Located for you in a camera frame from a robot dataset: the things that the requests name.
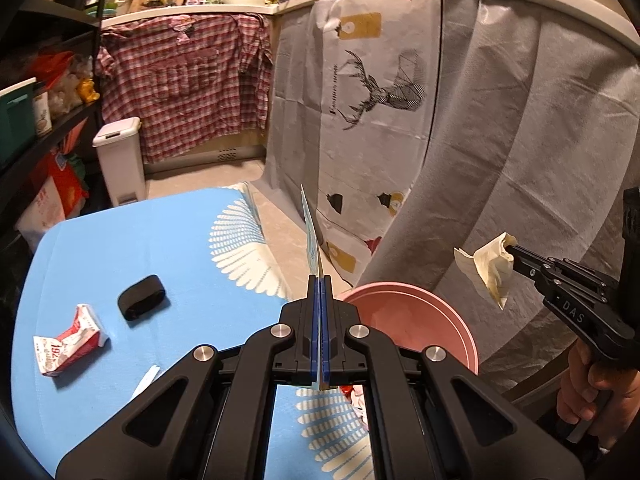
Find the red plaid shirt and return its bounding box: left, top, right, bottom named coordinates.
left=95, top=12, right=275, bottom=163

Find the yellowish paper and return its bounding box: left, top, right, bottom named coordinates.
left=453, top=232, right=516, bottom=310

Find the deer printed cloth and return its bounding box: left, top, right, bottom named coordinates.
left=265, top=0, right=443, bottom=286

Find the white paper strip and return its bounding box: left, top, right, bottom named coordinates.
left=131, top=365, right=161, bottom=403

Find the green storage box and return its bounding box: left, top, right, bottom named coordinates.
left=0, top=77, right=38, bottom=161

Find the person's right hand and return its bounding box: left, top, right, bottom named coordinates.
left=556, top=340, right=640, bottom=453

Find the bag of garlic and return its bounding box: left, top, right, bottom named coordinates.
left=50, top=55, right=86, bottom=116

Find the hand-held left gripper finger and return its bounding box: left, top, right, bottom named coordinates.
left=55, top=276, right=321, bottom=480
left=322, top=276, right=586, bottom=480

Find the red white rice sack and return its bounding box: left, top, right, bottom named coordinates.
left=15, top=150, right=91, bottom=253

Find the white labelled jar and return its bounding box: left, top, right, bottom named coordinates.
left=32, top=91, right=53, bottom=137

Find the white pedal bin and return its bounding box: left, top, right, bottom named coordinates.
left=92, top=116, right=148, bottom=207

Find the orange red packaging bag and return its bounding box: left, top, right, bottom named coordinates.
left=27, top=51, right=76, bottom=86

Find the black metal shelf rack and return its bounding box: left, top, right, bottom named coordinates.
left=0, top=0, right=108, bottom=241

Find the green white printed packet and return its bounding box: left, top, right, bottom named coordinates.
left=300, top=184, right=327, bottom=281

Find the grey cloth cover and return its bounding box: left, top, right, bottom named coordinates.
left=360, top=0, right=640, bottom=401

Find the pink plastic bin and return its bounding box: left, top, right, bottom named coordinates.
left=341, top=282, right=480, bottom=377

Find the blue patterned tablecloth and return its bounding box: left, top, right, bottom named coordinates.
left=10, top=182, right=371, bottom=480

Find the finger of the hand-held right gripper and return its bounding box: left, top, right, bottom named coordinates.
left=512, top=255, right=549, bottom=292
left=505, top=242, right=567, bottom=272

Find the red white crushed carton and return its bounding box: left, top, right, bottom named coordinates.
left=32, top=304, right=108, bottom=377

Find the black fabric band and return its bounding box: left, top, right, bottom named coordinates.
left=117, top=275, right=167, bottom=321

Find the yellow plastic toy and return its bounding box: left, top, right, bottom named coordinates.
left=77, top=77, right=101, bottom=103

